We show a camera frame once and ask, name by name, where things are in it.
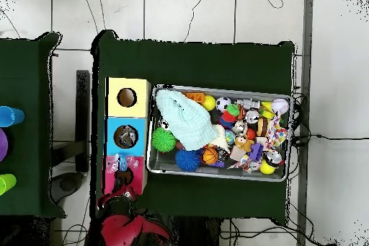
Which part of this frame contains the thin black cable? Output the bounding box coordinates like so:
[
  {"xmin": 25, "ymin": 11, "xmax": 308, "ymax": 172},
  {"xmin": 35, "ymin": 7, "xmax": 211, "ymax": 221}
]
[
  {"xmin": 290, "ymin": 133, "xmax": 369, "ymax": 143},
  {"xmin": 183, "ymin": 0, "xmax": 209, "ymax": 43}
]

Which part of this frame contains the green spiky creature toy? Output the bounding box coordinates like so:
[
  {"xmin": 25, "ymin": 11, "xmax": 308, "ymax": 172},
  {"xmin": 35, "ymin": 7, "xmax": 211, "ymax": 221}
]
[{"xmin": 226, "ymin": 103, "xmax": 241, "ymax": 117}]

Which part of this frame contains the blue spiky rubber ball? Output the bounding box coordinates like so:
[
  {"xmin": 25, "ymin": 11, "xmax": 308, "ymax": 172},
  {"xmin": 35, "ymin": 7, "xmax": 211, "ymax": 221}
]
[{"xmin": 174, "ymin": 149, "xmax": 202, "ymax": 172}]

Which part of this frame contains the wooden box with three holes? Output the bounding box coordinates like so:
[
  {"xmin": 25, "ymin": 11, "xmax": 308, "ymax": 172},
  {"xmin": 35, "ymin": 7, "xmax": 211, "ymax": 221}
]
[{"xmin": 101, "ymin": 76, "xmax": 153, "ymax": 196}]

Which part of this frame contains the mint green waffle cloth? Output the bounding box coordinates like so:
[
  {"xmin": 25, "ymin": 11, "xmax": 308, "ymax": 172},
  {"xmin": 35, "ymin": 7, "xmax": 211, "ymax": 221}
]
[{"xmin": 155, "ymin": 89, "xmax": 218, "ymax": 151}]

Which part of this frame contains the small orange basketball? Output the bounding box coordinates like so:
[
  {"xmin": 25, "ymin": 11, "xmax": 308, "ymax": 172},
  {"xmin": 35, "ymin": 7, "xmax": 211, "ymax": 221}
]
[{"xmin": 202, "ymin": 146, "xmax": 219, "ymax": 165}]

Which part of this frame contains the brown plush monkey toy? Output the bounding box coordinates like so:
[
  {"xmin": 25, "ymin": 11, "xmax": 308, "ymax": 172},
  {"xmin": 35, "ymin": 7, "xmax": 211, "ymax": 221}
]
[{"xmin": 234, "ymin": 135, "xmax": 256, "ymax": 153}]

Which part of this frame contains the purple plastic bowl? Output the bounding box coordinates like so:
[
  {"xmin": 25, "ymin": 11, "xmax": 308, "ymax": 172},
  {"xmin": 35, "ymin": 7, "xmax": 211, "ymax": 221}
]
[{"xmin": 0, "ymin": 127, "xmax": 9, "ymax": 163}]

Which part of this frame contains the white baseball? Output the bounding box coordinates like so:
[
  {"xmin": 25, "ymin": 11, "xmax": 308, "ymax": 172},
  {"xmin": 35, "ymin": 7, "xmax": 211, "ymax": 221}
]
[{"xmin": 271, "ymin": 98, "xmax": 290, "ymax": 115}]

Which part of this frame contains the green spiky rubber ball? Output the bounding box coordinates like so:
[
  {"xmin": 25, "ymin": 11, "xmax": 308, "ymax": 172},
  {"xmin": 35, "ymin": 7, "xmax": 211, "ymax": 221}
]
[{"xmin": 151, "ymin": 127, "xmax": 177, "ymax": 154}]

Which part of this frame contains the yellow plastic ball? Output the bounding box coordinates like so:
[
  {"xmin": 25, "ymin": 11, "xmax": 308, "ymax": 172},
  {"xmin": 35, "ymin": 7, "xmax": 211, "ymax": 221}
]
[{"xmin": 202, "ymin": 95, "xmax": 216, "ymax": 112}]

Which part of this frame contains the green plastic cup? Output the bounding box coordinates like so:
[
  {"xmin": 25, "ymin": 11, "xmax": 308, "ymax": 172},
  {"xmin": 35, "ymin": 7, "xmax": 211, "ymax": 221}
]
[{"xmin": 0, "ymin": 173, "xmax": 17, "ymax": 197}]

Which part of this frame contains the grey metal bar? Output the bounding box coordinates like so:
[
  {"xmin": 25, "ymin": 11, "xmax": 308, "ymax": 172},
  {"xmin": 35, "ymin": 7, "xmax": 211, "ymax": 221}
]
[{"xmin": 295, "ymin": 0, "xmax": 315, "ymax": 246}]

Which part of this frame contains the crushed clear plastic bottle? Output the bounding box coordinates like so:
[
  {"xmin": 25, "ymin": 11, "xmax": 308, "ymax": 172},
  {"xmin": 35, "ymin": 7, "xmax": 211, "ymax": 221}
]
[{"xmin": 105, "ymin": 153, "xmax": 141, "ymax": 175}]

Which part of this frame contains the black upright panel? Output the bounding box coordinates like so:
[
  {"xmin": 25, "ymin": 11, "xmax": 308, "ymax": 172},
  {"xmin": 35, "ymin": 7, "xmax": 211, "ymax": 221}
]
[{"xmin": 75, "ymin": 69, "xmax": 91, "ymax": 173}]

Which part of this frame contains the small soccer ball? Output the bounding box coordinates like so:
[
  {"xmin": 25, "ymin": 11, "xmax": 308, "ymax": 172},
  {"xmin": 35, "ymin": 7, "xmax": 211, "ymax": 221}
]
[{"xmin": 215, "ymin": 96, "xmax": 232, "ymax": 113}]

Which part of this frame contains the clear blue plastic packet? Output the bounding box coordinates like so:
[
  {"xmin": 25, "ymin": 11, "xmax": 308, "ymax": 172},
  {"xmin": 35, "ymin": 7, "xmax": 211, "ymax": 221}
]
[{"xmin": 118, "ymin": 134, "xmax": 138, "ymax": 147}]

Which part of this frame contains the orange plastic brick toy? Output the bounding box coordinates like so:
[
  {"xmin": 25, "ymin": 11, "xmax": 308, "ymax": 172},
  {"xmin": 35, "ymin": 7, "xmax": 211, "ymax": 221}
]
[{"xmin": 182, "ymin": 92, "xmax": 206, "ymax": 105}]

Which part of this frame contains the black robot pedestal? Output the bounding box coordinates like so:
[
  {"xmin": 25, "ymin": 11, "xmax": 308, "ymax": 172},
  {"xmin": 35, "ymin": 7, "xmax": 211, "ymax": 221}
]
[{"xmin": 174, "ymin": 216, "xmax": 223, "ymax": 246}]

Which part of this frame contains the wire mesh metal bin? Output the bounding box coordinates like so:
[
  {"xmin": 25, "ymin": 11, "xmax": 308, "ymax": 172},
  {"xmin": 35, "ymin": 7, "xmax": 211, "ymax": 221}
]
[{"xmin": 146, "ymin": 84, "xmax": 294, "ymax": 183}]

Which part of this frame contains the blue plastic cup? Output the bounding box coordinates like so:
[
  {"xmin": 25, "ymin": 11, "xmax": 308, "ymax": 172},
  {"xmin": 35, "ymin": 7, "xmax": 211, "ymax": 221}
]
[{"xmin": 0, "ymin": 105, "xmax": 26, "ymax": 128}]

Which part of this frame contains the dark grey round base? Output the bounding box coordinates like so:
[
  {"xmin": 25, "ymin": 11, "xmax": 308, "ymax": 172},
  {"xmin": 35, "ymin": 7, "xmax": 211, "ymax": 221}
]
[{"xmin": 50, "ymin": 171, "xmax": 85, "ymax": 204}]

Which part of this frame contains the dark green tablecloth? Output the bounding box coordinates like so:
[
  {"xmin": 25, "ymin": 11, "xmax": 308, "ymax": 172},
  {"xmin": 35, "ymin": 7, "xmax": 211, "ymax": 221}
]
[
  {"xmin": 89, "ymin": 28, "xmax": 296, "ymax": 226},
  {"xmin": 0, "ymin": 31, "xmax": 68, "ymax": 220}
]

